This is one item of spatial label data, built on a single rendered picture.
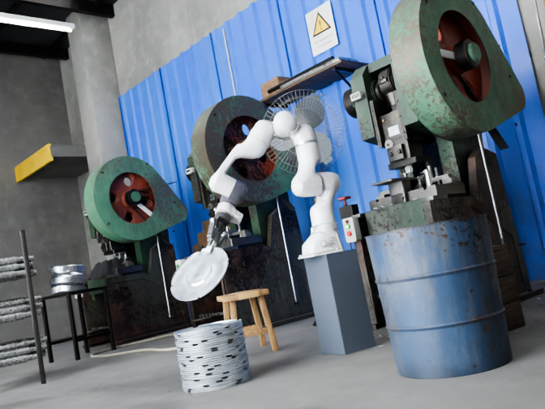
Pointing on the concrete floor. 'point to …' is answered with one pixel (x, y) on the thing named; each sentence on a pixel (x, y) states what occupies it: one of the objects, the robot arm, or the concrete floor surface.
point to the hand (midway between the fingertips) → (210, 247)
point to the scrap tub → (441, 298)
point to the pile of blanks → (212, 359)
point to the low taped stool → (253, 314)
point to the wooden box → (508, 288)
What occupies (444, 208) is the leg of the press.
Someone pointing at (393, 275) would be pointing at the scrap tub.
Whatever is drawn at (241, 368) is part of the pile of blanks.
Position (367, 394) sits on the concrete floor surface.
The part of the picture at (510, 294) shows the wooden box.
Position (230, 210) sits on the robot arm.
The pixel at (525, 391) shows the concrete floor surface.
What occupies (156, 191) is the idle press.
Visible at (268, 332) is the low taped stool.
